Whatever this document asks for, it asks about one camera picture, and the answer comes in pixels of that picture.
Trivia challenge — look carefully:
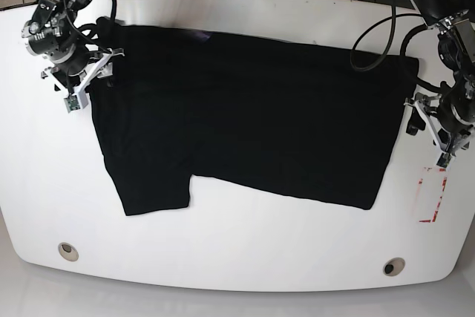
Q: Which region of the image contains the red tape rectangle marking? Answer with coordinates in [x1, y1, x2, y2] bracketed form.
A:
[413, 166, 448, 223]

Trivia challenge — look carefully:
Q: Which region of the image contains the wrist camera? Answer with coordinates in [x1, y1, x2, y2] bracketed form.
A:
[64, 92, 89, 113]
[436, 151, 456, 169]

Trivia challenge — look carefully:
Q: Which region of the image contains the black graphic t-shirt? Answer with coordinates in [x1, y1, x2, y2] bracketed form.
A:
[88, 19, 415, 216]

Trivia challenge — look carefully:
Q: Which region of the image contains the left table grommet hole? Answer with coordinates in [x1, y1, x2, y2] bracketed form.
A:
[58, 243, 79, 262]

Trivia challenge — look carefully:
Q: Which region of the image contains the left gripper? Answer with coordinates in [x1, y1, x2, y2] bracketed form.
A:
[404, 92, 474, 155]

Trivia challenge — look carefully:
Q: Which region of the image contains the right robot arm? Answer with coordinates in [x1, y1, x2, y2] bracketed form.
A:
[22, 0, 124, 111]

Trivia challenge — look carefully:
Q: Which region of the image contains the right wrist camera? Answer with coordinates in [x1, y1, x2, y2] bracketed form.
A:
[64, 92, 89, 113]

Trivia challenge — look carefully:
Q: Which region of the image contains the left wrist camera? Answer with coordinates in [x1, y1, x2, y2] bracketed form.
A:
[436, 151, 456, 169]

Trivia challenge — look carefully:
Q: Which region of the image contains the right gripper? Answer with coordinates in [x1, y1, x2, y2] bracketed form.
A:
[41, 48, 125, 98]

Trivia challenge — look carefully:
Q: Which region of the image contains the right table grommet hole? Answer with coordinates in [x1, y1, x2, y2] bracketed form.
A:
[382, 258, 405, 277]

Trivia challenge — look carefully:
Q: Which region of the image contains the table grommet hole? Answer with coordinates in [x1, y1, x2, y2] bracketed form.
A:
[382, 258, 405, 277]
[58, 243, 79, 262]

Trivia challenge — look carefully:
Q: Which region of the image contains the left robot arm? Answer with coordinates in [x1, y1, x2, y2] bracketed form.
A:
[400, 0, 474, 157]

